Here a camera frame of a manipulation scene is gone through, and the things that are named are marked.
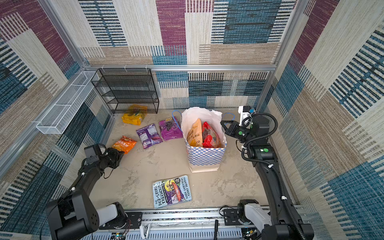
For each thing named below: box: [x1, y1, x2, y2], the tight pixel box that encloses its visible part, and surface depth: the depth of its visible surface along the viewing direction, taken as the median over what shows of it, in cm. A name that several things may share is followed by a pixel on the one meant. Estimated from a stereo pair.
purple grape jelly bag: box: [158, 116, 184, 141], surface depth 104 cm
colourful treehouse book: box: [152, 175, 192, 209], surface depth 81 cm
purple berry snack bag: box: [136, 123, 163, 149], surface depth 104 cm
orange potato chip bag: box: [187, 118, 203, 147], surface depth 89 cm
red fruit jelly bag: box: [202, 121, 220, 149], surface depth 84 cm
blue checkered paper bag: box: [181, 107, 227, 173], surface depth 82 cm
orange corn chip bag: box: [112, 135, 138, 154], surface depth 93 cm
